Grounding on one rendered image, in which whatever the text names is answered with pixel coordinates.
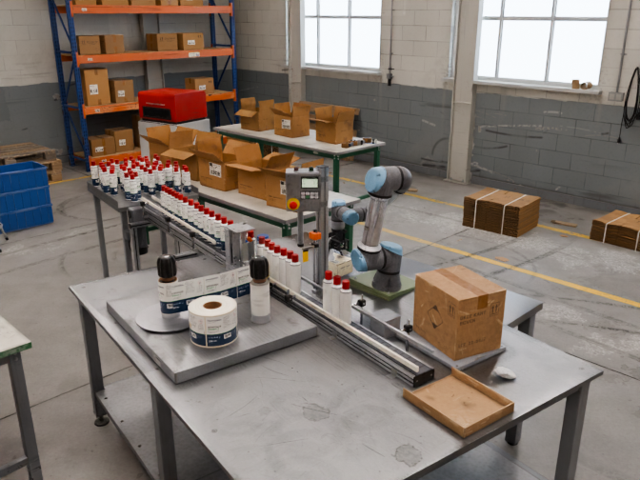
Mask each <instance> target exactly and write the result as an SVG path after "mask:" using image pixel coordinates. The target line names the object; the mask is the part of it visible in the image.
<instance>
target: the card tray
mask: <svg viewBox="0 0 640 480"><path fill-rule="evenodd" d="M403 397H404V398H405V399H407V400H408V401H410V402H411V403H412V404H413V405H415V406H416V407H418V408H419V409H420V410H422V411H424V412H425V413H427V414H428V415H430V416H431V417H433V418H434V419H436V420H437V421H439V422H440V423H442V424H443V425H445V426H446V427H448V428H449V429H451V430H453V431H454V432H455V433H457V434H458V435H460V436H461V437H463V438H465V437H467V436H469V435H471V434H473V433H475V432H476V431H478V430H480V429H482V428H484V427H486V426H488V425H489V424H491V423H493V422H495V421H497V420H499V419H501V418H503V417H504V416H506V415H508V414H510V413H512V412H513V411H514V403H515V402H513V401H511V400H510V399H509V398H507V397H505V396H504V395H502V394H500V393H498V392H497V391H495V390H492V389H491V388H489V387H487V386H485V385H484V384H482V383H480V382H478V381H477V380H475V379H473V378H471V377H470V376H468V375H466V374H465V373H464V372H462V371H460V370H458V369H456V368H454V367H451V375H449V376H447V377H445V378H443V379H440V380H438V381H436V382H434V383H431V384H429V385H427V386H425V387H423V388H421V389H419V390H415V391H413V392H410V391H409V390H406V389H405V388H403Z"/></svg>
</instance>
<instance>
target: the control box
mask: <svg viewBox="0 0 640 480"><path fill-rule="evenodd" d="M313 170H314V172H309V169H299V171H298V172H294V169H286V211H320V210H321V174H320V172H319V171H316V169H313ZM301 176H319V189H301ZM300 191H319V199H301V196H300ZM291 201H294V202H296V203H297V208H296V209H295V210H292V209H291V208H290V202H291Z"/></svg>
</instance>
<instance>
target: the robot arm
mask: <svg viewBox="0 0 640 480"><path fill-rule="evenodd" d="M411 183H412V176H411V174H410V171H409V170H408V169H406V168H404V167H401V166H393V167H375V168H371V169H370V170H369V171H368V172H367V174H366V177H365V184H366V185H365V187H366V190H367V191H368V194H369V196H370V201H369V204H368V205H367V206H366V207H364V208H354V209H349V208H348V207H346V201H345V200H343V199H334V200H332V201H331V225H330V226H331V232H329V238H330V237H331V240H330V241H329V260H334V258H335V257H334V255H333V253H334V250H337V251H340V253H341V255H342V256H345V254H349V252H348V251H346V250H347V249H348V248H349V244H348V242H349V239H346V238H345V233H346V232H348V230H345V223H346V224H348V225H351V226H353V225H355V224H356V223H357V222H365V227H364V232H363V237H362V240H361V241H360V242H358V245H357V249H353V250H352V251H351V254H350V258H351V262H352V264H353V266H354V268H355V269H356V270H357V271H370V270H377V272H376V273H375V275H374V277H373V279H372V283H371V285H372V286H373V287H374V288H375V289H377V290H380V291H385V292H396V291H399V290H400V289H401V287H402V283H401V278H400V268H401V261H402V256H403V248H402V247H401V246H400V245H398V244H396V243H393V242H389V241H382V242H381V243H380V244H379V241H380V237H381V232H382V228H383V223H384V218H385V213H386V209H387V206H388V205H389V204H390V203H391V202H392V201H394V200H395V199H396V198H397V197H398V196H399V195H400V194H404V193H405V192H406V191H408V189H409V188H410V186H411ZM334 235H335V236H334ZM332 236H333V237H332ZM332 249H334V250H332Z"/></svg>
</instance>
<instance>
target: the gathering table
mask: <svg viewBox="0 0 640 480"><path fill-rule="evenodd" d="M87 184H88V186H87V188H88V191H89V192H90V193H92V194H93V202H94V209H95V217H96V225H97V232H98V240H99V248H100V255H101V263H102V271H103V278H107V277H110V276H109V268H108V259H107V252H106V244H105V236H104V228H103V220H102V212H101V204H100V200H102V201H103V202H105V203H106V204H107V205H109V206H110V207H112V208H113V209H115V210H116V211H118V212H120V218H121V227H122V235H123V244H124V253H125V261H126V270H127V273H128V272H132V271H133V268H132V259H131V250H130V247H129V241H128V240H127V239H126V238H125V235H124V230H127V229H128V228H129V224H128V215H127V211H128V208H130V207H135V206H139V205H140V202H142V201H143V200H141V199H140V200H138V202H137V203H132V202H131V201H126V197H125V193H124V192H122V191H121V186H118V189H119V191H118V192H119V193H118V196H111V195H110V194H106V193H104V192H103V191H102V189H101V185H100V179H99V185H100V187H98V188H96V187H95V186H94V185H93V184H92V180H88V181H87ZM190 186H191V194H185V193H184V192H183V185H182V180H181V187H182V190H181V191H182V194H183V196H188V200H189V199H193V204H194V199H198V198H199V189H198V188H196V187H195V186H194V185H190ZM141 196H142V197H144V198H146V199H147V200H149V201H151V202H152V203H153V202H154V203H156V204H158V205H159V206H161V204H160V203H159V202H157V201H155V200H154V199H152V196H149V195H148V194H144V192H143V191H141ZM160 238H161V250H162V255H163V254H168V247H167V236H166V233H165V232H163V231H162V230H160Z"/></svg>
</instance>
